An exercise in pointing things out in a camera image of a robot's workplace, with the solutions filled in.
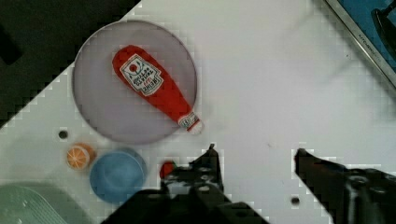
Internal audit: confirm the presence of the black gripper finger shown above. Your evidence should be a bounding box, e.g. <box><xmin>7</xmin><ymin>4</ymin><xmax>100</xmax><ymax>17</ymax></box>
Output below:
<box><xmin>294</xmin><ymin>148</ymin><xmax>396</xmax><ymax>224</ymax></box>

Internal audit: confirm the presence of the red plush ketchup bottle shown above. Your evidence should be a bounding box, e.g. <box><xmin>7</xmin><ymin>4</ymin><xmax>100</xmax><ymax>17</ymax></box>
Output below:
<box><xmin>112</xmin><ymin>45</ymin><xmax>205</xmax><ymax>134</ymax></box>

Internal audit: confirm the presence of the lavender round plate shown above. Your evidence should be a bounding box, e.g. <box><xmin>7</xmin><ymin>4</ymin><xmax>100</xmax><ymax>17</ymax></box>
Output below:
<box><xmin>72</xmin><ymin>21</ymin><xmax>197</xmax><ymax>145</ymax></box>

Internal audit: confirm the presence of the silver toaster oven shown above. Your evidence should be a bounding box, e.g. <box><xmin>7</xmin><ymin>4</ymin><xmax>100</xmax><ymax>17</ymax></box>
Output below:
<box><xmin>322</xmin><ymin>0</ymin><xmax>396</xmax><ymax>87</ymax></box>

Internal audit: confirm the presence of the red strawberry toy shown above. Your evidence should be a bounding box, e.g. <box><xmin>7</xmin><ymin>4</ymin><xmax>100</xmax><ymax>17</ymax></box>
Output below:
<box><xmin>159</xmin><ymin>161</ymin><xmax>177</xmax><ymax>179</ymax></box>

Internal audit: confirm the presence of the blue bowl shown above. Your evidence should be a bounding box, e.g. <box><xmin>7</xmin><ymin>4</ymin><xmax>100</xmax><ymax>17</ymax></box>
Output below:
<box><xmin>90</xmin><ymin>147</ymin><xmax>148</xmax><ymax>205</ymax></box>

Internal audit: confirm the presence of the orange slice toy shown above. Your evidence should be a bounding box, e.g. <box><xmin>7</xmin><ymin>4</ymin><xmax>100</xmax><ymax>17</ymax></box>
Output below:
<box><xmin>66</xmin><ymin>143</ymin><xmax>96</xmax><ymax>170</ymax></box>

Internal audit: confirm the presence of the green perforated colander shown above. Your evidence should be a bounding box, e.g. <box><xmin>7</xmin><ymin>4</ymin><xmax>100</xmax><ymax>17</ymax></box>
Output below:
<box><xmin>0</xmin><ymin>183</ymin><xmax>92</xmax><ymax>224</ymax></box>

